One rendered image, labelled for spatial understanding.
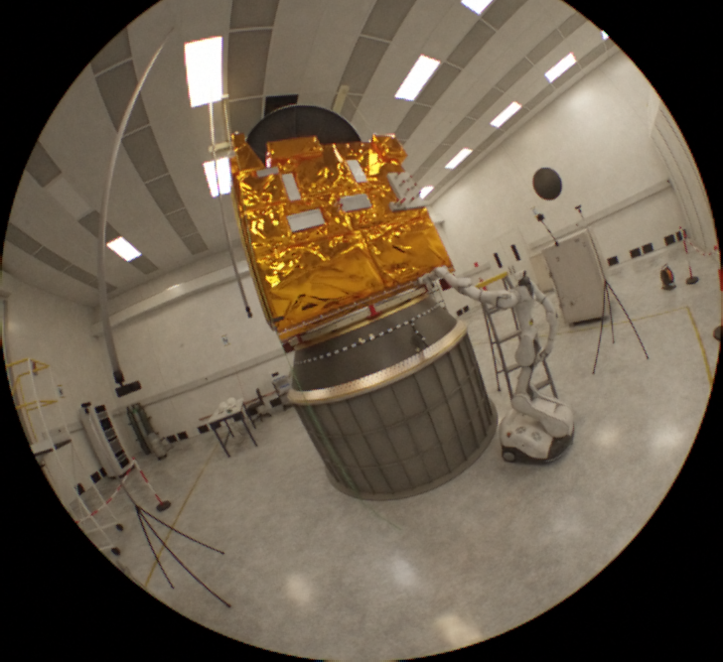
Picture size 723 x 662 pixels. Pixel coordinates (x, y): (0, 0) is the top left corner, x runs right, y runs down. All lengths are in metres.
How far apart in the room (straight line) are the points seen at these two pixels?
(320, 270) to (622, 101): 8.78
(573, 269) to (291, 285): 4.18
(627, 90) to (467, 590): 9.57
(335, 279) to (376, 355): 0.71
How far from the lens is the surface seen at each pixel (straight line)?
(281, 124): 3.41
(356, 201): 2.43
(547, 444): 2.12
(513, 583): 1.76
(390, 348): 1.90
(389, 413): 1.93
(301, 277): 1.94
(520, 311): 1.73
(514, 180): 9.06
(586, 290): 4.54
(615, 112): 8.67
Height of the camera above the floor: 1.68
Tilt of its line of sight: 4 degrees up
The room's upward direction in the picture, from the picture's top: 22 degrees counter-clockwise
